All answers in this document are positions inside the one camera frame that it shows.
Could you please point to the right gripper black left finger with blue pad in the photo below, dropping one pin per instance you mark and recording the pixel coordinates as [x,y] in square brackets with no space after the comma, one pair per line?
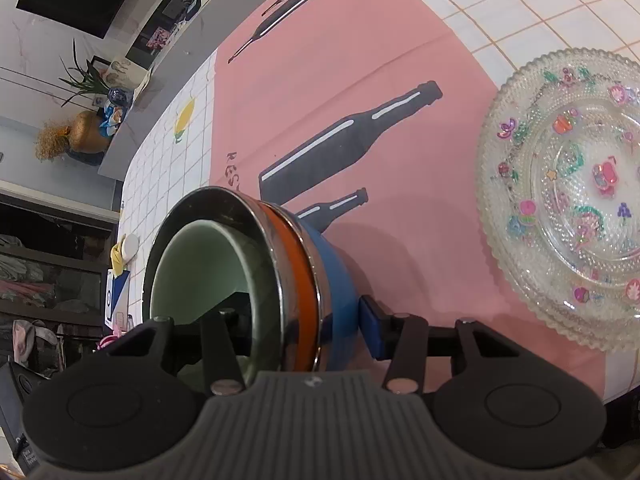
[221,370]

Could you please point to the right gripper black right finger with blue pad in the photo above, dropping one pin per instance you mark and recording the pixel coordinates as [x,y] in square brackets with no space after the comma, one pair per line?
[400,339]

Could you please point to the blue steel bowl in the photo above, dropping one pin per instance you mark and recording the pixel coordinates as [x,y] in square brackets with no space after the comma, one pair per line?
[344,302]

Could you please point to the green ceramic bowl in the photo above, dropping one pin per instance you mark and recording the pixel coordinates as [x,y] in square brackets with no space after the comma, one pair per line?
[204,267]

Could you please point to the clear glass plate with stickers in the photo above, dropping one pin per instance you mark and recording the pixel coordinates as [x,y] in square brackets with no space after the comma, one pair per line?
[557,188]

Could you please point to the dark shelf unit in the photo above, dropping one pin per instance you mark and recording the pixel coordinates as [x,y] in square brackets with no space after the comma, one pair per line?
[54,259]

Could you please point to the pink restaurant placemat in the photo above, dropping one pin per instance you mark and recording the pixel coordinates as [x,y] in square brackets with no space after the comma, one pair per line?
[374,106]

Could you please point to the golden vase with dried flowers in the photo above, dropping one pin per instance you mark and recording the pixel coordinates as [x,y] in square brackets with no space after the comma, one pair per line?
[80,135]

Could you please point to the green potted plant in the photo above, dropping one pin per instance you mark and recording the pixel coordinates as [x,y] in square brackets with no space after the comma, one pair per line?
[85,80]

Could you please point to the lemon checked tablecloth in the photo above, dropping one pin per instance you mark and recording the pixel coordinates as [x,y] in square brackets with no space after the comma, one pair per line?
[176,158]

